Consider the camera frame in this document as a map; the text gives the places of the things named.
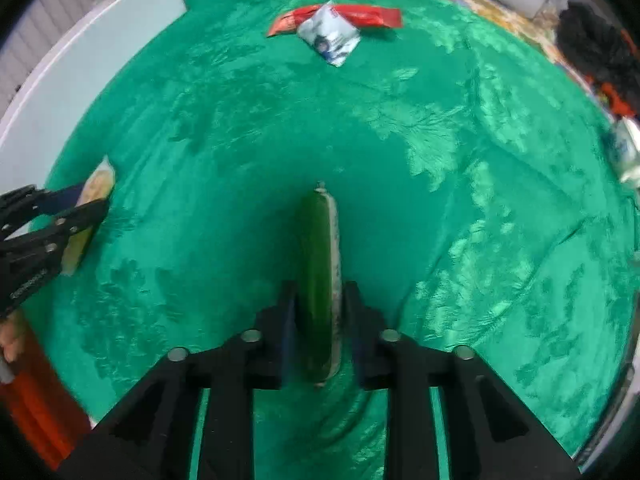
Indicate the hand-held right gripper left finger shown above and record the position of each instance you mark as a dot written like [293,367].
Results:
[287,340]

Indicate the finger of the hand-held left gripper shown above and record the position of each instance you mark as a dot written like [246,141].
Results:
[87,216]
[62,196]

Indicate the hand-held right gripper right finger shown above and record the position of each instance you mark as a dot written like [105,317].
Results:
[356,345]

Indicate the yellow cake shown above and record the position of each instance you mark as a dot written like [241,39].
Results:
[97,185]

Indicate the long clear tube snack packet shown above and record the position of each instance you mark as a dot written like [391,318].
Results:
[315,270]

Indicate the person's left forearm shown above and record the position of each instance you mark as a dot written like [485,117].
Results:
[40,400]

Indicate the person's left hand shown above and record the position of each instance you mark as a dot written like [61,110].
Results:
[10,345]

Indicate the white board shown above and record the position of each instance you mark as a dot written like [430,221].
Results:
[75,75]

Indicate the green patterned tablecloth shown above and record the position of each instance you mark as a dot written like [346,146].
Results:
[225,135]

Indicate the grey curtain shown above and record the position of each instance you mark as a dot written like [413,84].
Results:
[45,15]

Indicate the small white snack packet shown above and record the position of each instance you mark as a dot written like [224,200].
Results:
[327,32]

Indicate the red snack packet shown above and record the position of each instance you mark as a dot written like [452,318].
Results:
[370,15]

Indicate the white and blue teapot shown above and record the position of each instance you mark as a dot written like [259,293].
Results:
[627,150]

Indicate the pile of dark clothes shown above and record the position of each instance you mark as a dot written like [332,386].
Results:
[595,45]

